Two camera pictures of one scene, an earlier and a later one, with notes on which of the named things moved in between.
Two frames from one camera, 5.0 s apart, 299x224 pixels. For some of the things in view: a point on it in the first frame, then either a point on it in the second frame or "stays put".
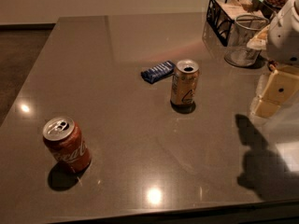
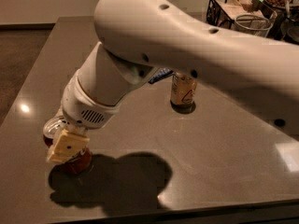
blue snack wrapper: [158, 72] stays put
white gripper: [284, 42] → [81, 109]
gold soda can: [184, 83] stays put
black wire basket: [223, 9] stays put
